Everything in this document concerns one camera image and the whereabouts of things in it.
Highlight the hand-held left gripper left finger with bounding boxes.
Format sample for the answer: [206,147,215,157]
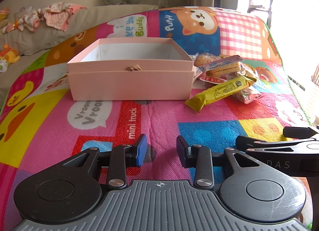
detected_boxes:
[56,134,148,191]

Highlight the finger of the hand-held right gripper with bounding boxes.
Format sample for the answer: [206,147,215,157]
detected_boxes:
[235,135,319,157]
[283,127,319,140]

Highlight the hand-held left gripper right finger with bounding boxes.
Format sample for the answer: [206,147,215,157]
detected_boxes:
[176,136,271,189]

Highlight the green biscuit packet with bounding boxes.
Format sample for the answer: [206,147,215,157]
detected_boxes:
[230,87,265,104]

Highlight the yellow snack bar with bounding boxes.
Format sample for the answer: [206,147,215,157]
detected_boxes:
[185,76,257,114]

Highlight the pink cardboard box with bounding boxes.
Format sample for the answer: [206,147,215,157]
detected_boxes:
[67,38,194,101]

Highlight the red white snack packet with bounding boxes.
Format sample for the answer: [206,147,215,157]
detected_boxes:
[199,76,228,87]

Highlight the clear pastry packet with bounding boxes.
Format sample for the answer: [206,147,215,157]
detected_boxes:
[237,62,265,84]

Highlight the sandwich cracker packet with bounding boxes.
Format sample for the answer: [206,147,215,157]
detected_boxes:
[201,55,243,77]

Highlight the round bun packet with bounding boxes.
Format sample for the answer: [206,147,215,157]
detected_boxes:
[193,53,221,69]

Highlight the colourful cartoon play mat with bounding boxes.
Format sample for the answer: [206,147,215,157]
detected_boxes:
[0,6,313,231]

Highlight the pink baby clothes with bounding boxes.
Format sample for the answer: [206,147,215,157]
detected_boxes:
[42,2,88,32]

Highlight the orange plush toy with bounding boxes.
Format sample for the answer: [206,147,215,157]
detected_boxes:
[0,44,20,63]

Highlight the floral baby clothes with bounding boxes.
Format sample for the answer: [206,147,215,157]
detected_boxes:
[15,6,44,32]

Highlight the pink folded cloth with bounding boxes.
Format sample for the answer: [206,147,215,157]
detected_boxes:
[0,7,11,22]

